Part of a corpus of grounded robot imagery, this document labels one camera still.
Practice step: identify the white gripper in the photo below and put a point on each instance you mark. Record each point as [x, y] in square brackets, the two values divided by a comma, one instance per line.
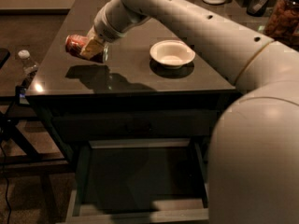
[104, 29]

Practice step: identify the red coke can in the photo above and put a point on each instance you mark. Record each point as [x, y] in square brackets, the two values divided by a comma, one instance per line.
[74, 44]

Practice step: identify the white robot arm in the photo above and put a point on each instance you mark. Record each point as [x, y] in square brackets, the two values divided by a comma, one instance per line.
[253, 163]

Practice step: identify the closed top drawer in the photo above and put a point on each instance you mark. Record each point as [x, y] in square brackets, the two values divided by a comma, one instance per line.
[135, 125]

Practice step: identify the open middle drawer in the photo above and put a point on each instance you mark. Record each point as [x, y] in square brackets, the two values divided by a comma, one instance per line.
[155, 181]

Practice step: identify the clear water bottle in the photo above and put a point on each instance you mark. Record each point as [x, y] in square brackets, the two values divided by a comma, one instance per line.
[29, 65]

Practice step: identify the white bowl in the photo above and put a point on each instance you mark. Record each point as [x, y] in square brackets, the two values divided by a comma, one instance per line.
[171, 54]

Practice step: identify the dark cabinet with drawers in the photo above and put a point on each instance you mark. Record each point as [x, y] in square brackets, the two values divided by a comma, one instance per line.
[49, 106]

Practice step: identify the clear snack jar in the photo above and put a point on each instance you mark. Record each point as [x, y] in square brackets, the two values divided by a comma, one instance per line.
[283, 23]

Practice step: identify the black side table frame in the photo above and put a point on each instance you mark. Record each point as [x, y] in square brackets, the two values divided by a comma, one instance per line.
[19, 109]

